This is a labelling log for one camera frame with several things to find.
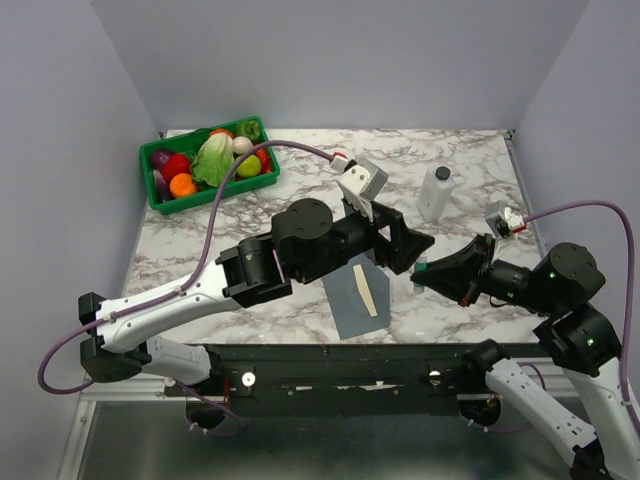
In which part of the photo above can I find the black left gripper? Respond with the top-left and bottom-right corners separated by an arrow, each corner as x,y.
295,196 -> 435,284

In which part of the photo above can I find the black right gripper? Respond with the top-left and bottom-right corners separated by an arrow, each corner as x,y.
412,231 -> 559,314

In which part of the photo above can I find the green white glue stick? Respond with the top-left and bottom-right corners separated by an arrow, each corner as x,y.
413,255 -> 428,295

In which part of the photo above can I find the beige letter paper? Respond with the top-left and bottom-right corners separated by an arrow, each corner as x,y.
353,264 -> 378,318

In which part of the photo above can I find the grey envelope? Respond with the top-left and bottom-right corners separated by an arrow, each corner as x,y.
322,254 -> 391,340

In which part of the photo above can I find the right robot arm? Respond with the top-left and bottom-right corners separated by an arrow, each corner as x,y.
411,235 -> 639,479

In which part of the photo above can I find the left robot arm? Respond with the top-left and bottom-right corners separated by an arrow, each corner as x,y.
78,198 -> 435,395

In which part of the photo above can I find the white plastic bottle black cap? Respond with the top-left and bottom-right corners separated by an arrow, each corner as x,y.
416,166 -> 456,222

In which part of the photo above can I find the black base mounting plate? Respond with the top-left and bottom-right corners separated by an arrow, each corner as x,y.
195,344 -> 489,418

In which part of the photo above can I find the orange carrot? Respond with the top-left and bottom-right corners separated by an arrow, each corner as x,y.
256,149 -> 273,175

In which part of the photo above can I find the green apple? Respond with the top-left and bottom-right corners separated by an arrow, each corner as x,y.
236,155 -> 262,179

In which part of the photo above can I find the white mushroom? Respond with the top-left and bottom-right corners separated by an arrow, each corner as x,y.
232,136 -> 254,156

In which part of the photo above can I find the green bell pepper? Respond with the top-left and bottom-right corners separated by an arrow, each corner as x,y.
236,119 -> 262,143

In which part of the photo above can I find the green lettuce leaf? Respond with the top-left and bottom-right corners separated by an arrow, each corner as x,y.
191,133 -> 234,188

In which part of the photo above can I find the green plastic vegetable bin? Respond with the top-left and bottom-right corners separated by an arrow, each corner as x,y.
138,115 -> 282,217

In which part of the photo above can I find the orange fruit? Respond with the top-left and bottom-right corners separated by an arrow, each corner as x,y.
169,173 -> 199,199

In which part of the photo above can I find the red tomato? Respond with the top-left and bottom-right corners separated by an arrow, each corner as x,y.
160,153 -> 191,183

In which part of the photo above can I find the purple eggplant slice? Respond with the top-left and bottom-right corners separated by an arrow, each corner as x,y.
153,170 -> 173,203

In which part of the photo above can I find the purple onion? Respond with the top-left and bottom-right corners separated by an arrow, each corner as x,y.
149,148 -> 174,171

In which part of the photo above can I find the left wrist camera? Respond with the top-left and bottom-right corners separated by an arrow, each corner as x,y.
333,156 -> 388,222

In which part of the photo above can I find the aluminium frame rail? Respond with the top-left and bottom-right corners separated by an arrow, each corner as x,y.
55,359 -> 187,480

